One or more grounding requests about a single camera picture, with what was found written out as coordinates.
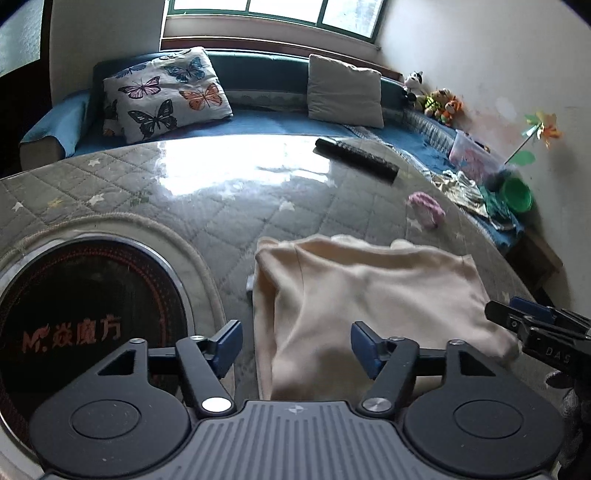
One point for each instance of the black remote control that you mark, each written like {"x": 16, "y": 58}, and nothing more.
{"x": 358, "y": 159}

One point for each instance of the grey star quilted table cover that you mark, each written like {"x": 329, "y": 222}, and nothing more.
{"x": 221, "y": 207}

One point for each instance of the pink knitted item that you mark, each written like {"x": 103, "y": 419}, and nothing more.
{"x": 429, "y": 207}

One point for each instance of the orange tiger plush toy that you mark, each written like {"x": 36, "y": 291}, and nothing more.
{"x": 452, "y": 110}

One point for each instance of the brown wooden furniture piece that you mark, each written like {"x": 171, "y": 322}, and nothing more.
{"x": 538, "y": 258}

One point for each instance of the clear plastic storage box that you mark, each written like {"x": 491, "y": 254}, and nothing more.
{"x": 475, "y": 157}

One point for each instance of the beige pillow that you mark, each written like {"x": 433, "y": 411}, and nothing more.
{"x": 344, "y": 90}

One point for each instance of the colourful pinwheel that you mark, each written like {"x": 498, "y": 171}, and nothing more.
{"x": 540, "y": 129}

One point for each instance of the blue sofa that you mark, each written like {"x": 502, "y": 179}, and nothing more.
{"x": 277, "y": 122}

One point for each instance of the green framed window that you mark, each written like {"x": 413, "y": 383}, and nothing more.
{"x": 277, "y": 11}

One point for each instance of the butterfly print pillow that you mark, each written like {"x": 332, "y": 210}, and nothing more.
{"x": 111, "y": 117}
{"x": 171, "y": 92}

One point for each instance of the patterned crumpled cloth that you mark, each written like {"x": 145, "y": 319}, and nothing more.
{"x": 466, "y": 194}

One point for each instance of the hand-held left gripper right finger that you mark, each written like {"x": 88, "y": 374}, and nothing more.
{"x": 364, "y": 347}

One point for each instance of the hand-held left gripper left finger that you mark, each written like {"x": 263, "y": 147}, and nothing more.
{"x": 228, "y": 342}

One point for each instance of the black and white plush toy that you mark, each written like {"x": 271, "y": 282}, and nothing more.
{"x": 413, "y": 85}

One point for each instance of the black round induction cooker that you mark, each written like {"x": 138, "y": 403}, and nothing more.
{"x": 92, "y": 295}

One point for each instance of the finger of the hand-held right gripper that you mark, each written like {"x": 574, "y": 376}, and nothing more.
{"x": 535, "y": 310}
{"x": 540, "y": 339}

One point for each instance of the cream garment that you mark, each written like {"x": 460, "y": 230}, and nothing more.
{"x": 369, "y": 295}

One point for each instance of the yellow green plush toy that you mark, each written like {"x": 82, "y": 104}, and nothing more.
{"x": 436, "y": 102}

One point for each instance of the green plastic bowl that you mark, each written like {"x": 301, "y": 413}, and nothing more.
{"x": 517, "y": 194}

